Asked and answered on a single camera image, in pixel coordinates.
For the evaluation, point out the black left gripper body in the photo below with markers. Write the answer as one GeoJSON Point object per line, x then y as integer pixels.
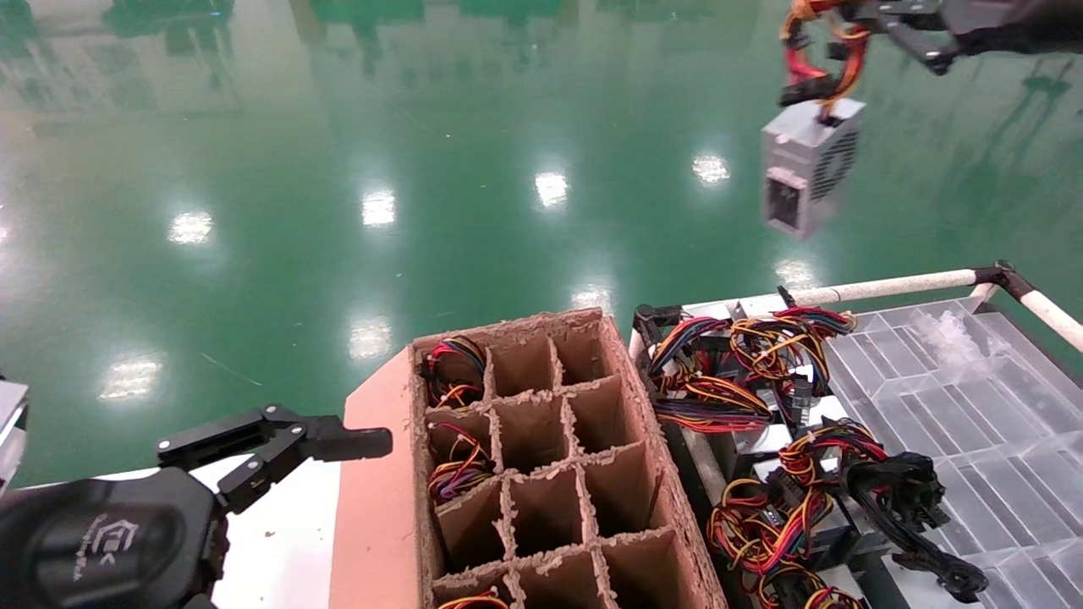
{"type": "Point", "coordinates": [101, 541]}

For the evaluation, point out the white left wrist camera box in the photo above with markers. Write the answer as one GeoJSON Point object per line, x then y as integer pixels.
{"type": "Point", "coordinates": [10, 423]}

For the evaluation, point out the clear plastic compartment tray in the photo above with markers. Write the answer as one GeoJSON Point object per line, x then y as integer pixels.
{"type": "Point", "coordinates": [973, 406]}

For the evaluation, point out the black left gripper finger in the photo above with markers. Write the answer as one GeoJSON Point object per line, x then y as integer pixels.
{"type": "Point", "coordinates": [338, 444]}

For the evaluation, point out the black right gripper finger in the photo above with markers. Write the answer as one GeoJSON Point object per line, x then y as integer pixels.
{"type": "Point", "coordinates": [905, 10]}
{"type": "Point", "coordinates": [931, 55]}

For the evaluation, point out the brown cardboard divider box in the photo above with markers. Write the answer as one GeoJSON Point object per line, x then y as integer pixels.
{"type": "Point", "coordinates": [372, 507]}

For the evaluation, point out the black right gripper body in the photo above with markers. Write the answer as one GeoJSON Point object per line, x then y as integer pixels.
{"type": "Point", "coordinates": [1015, 25]}

